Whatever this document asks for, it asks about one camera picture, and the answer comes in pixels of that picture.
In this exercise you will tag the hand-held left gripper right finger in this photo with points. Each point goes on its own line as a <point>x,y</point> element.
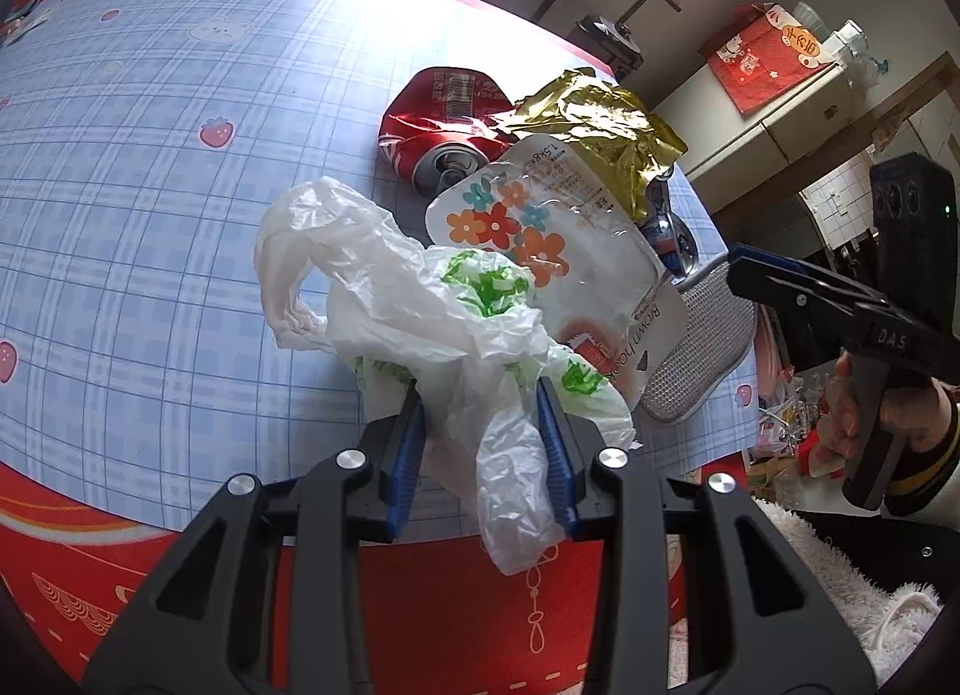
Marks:
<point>555,455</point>

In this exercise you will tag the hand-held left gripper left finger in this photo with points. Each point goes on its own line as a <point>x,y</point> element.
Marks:
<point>409,455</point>

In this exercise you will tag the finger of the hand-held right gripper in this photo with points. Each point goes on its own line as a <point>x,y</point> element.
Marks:
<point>795,305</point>
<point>787,261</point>

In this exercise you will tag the grey mesh pad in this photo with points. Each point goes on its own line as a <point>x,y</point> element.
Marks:
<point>705,350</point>

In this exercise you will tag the crushed blue can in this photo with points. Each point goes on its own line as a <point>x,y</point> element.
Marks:
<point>671,237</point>

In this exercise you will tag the white plastic bag green print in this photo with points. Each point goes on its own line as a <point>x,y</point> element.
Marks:
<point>420,320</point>

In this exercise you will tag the flower print plastic package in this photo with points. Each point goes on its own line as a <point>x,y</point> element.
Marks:
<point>592,267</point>

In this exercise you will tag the gold foil wrapper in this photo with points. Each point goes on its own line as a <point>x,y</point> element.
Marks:
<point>600,132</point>

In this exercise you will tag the crushed red soda can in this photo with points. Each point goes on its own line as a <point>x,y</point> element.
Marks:
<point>427,117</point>

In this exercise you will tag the person's right forearm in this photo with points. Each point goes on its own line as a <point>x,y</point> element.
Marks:
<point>930,474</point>

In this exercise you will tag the person's right hand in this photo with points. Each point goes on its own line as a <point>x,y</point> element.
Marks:
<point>836,410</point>

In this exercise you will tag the pile of packaged goods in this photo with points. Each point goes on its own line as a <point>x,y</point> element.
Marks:
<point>787,425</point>

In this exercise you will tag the cream refrigerator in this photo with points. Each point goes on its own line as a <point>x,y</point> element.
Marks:
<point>795,132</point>

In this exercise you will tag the red fridge cover cloth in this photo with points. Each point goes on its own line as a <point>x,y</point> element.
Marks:
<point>765,57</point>

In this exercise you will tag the clear plastic containers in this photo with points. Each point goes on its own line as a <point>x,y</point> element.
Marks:
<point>840,35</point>

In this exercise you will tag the white fluffy garment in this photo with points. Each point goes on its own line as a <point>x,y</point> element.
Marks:
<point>825,567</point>

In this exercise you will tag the black pressure cooker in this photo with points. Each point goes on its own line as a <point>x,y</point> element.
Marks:
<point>611,42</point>

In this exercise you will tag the table with checked cloth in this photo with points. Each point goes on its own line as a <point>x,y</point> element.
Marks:
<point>150,252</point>

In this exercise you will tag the red patterned table cover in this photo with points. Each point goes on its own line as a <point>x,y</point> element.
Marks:
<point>75,552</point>

